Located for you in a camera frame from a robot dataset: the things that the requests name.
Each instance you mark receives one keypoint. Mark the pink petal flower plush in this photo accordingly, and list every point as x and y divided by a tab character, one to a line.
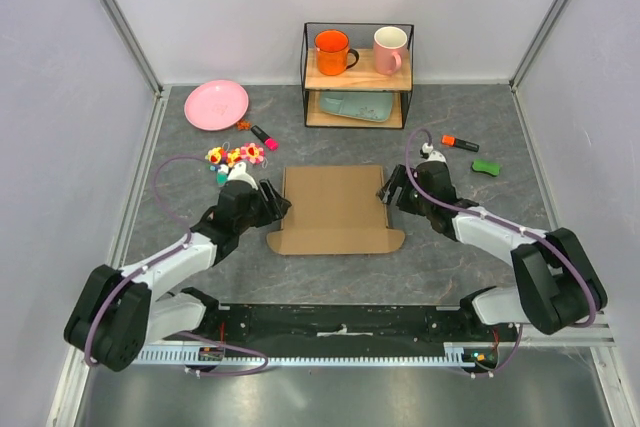
252	153

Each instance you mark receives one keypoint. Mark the pink round plate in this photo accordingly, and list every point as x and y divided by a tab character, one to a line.
216	105

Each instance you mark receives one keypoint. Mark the teal divided tray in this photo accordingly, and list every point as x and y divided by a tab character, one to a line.
367	106

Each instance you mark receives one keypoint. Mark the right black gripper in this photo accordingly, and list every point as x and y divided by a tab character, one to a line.
397	179

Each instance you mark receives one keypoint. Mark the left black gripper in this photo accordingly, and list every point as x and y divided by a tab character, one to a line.
279	205

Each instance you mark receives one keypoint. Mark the small orange bow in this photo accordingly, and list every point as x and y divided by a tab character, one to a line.
243	125

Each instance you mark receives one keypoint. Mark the brown cardboard box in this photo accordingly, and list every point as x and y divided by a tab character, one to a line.
334	210

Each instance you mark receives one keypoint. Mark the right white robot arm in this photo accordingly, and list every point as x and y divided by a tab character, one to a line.
556	285

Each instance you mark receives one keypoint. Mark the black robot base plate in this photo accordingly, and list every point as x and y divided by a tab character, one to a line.
252	322

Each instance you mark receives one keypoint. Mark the black wire wooden shelf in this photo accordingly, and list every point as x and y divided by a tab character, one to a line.
362	77

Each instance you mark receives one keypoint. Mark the middle orange flower plush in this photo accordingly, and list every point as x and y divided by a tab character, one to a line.
235	156

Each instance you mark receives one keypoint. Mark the orange black highlighter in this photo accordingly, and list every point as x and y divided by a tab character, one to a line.
455	142

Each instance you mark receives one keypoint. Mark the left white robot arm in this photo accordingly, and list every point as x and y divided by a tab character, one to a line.
121	311

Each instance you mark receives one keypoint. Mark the orange enamel mug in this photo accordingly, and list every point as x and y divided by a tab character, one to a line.
333	52

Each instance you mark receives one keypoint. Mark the left rainbow flower plush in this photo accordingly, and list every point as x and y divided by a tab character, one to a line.
216	157

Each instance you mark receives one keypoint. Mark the slotted cable duct rail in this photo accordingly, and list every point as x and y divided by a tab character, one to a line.
196	355

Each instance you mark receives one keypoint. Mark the pink black highlighter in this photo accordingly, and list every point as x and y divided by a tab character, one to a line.
265	138

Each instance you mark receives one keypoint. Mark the pink ceramic mug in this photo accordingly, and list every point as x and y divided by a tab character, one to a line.
390	45

